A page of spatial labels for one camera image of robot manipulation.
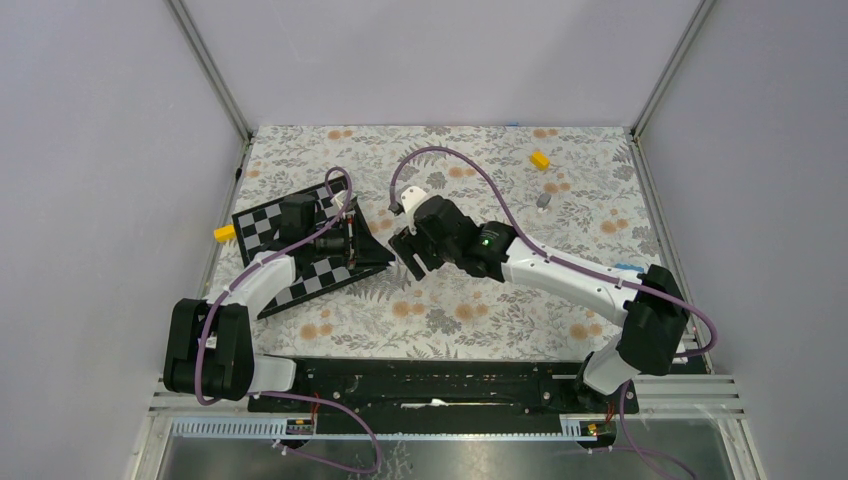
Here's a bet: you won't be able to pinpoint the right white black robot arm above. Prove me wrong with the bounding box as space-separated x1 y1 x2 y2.
389 187 689 412

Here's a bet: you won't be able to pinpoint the yellow block left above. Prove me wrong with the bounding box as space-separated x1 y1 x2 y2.
213 224 237 243

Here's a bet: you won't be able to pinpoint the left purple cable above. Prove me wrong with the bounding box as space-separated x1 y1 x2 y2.
193 166 384 476

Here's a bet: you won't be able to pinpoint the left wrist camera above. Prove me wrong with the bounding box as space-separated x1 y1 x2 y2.
332 190 351 211

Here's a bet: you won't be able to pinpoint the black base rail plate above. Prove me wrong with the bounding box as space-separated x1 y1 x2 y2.
248 357 639 435

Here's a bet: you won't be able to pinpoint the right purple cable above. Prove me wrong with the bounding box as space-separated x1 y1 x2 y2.
388 146 720 480

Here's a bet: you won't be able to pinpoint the blue block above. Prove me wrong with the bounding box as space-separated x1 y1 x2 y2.
615 263 645 273

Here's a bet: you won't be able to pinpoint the small grey block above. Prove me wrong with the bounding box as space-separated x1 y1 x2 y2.
536 192 552 210

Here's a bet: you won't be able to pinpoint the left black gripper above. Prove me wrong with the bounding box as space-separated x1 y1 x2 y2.
306 213 396 271

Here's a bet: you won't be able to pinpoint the floral table mat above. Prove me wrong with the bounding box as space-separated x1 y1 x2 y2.
234 126 661 361

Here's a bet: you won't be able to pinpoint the purple cable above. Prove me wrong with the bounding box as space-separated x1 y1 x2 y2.
388 146 720 480
193 166 384 476

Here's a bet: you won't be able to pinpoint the black white checkerboard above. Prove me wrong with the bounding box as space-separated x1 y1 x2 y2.
232 177 395 318

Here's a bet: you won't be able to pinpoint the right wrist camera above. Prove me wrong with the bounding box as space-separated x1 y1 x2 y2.
389 186 431 234

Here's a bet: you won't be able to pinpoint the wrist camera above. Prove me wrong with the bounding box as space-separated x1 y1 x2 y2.
332 190 351 211
389 186 431 234

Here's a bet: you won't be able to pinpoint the yellow block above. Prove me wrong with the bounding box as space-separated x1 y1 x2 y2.
529 151 550 171
213 224 237 243

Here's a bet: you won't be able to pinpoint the yellow block right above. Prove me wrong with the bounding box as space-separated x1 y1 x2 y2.
529 151 550 171

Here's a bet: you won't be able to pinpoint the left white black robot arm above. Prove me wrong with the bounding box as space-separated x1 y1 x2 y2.
163 188 395 411

